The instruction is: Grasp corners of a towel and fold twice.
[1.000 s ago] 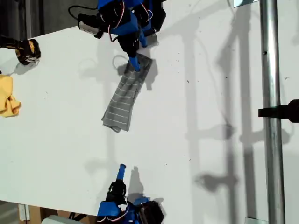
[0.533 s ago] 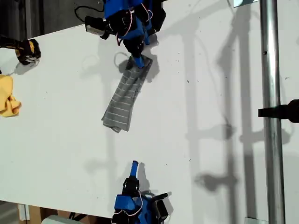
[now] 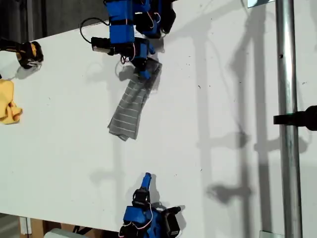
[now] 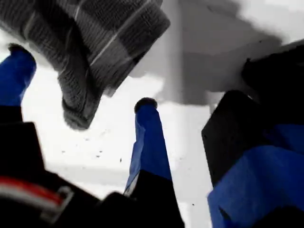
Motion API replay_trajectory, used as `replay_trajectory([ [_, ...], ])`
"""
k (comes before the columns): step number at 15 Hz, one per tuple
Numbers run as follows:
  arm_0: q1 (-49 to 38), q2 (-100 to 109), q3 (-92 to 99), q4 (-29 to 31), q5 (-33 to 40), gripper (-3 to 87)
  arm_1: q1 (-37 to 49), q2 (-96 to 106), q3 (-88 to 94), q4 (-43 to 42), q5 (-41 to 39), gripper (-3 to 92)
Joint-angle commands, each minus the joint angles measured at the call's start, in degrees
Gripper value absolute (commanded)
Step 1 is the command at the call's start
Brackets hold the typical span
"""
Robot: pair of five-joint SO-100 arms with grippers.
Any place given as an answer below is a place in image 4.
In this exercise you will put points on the grey striped towel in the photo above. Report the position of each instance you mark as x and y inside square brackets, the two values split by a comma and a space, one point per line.
[95, 47]

